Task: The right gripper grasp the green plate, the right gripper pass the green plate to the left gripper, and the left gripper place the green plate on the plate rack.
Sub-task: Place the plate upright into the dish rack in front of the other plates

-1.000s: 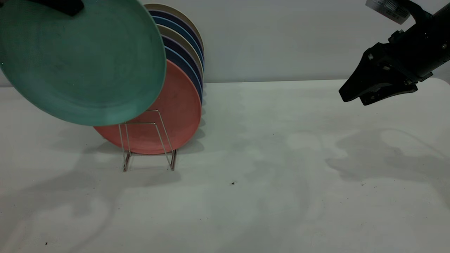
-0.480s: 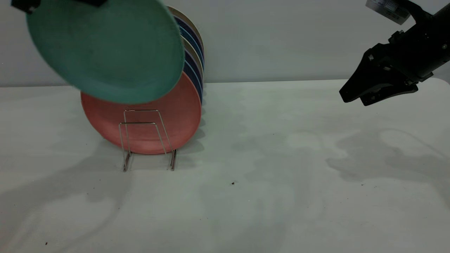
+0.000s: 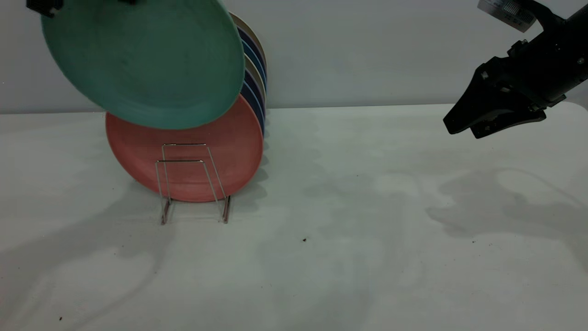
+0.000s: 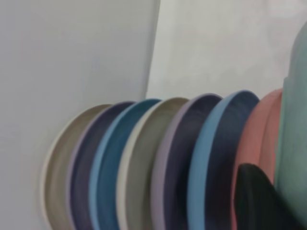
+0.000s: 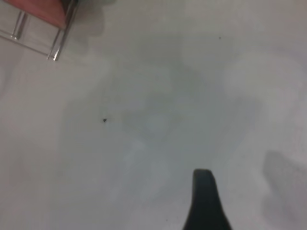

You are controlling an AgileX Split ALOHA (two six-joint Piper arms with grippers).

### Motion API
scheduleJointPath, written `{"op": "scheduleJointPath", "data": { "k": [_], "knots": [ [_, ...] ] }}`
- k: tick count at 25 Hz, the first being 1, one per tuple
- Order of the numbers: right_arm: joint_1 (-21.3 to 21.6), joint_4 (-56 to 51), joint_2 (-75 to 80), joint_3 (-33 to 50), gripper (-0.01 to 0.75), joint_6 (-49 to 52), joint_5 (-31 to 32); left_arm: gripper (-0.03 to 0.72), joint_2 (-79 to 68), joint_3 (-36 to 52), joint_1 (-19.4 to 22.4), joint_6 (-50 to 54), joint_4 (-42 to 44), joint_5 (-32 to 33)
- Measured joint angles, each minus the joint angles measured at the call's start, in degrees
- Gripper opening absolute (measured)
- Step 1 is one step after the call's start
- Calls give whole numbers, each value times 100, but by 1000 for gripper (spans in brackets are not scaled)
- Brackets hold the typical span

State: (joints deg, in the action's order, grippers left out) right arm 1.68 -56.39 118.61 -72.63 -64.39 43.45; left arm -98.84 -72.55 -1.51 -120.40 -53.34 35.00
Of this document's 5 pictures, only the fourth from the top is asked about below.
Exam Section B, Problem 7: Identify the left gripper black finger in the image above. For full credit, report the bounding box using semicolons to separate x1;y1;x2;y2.
234;163;307;230

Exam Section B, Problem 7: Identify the green plate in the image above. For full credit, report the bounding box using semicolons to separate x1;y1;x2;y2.
274;21;307;213

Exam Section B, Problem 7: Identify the blue plate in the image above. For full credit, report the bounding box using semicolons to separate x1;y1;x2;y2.
88;98;163;230
188;90;261;230

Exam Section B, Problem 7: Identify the pink plate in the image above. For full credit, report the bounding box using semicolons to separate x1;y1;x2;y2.
232;88;283;230

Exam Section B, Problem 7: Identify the purple plate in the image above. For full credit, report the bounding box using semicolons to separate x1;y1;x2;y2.
67;101;136;230
152;93;224;230

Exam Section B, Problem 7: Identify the beige plate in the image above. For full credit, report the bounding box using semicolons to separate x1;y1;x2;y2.
39;104;113;230
117;97;190;230

